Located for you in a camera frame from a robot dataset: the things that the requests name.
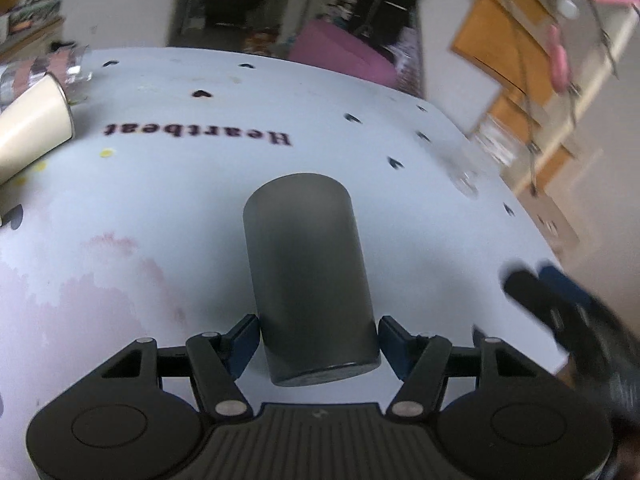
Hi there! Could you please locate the dark grey plastic cup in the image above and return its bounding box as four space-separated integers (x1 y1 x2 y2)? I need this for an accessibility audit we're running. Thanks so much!
243 174 380 387

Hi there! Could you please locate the cream paper cup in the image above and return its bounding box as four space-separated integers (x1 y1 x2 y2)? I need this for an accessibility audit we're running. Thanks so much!
0 73 75 183

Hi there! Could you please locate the clear pink-banded plastic cup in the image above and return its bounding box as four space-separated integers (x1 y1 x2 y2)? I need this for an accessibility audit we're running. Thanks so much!
1 46 92 110

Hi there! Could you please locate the clear stemmed glass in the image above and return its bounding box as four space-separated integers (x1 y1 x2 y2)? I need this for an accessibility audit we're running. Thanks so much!
445 116 524 197

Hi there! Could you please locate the pink padded stair railing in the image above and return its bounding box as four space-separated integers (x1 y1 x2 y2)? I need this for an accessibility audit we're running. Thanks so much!
548 0 639 93

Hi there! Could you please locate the pink pouf seat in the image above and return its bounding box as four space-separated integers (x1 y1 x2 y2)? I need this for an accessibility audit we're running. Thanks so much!
288 20 397 88

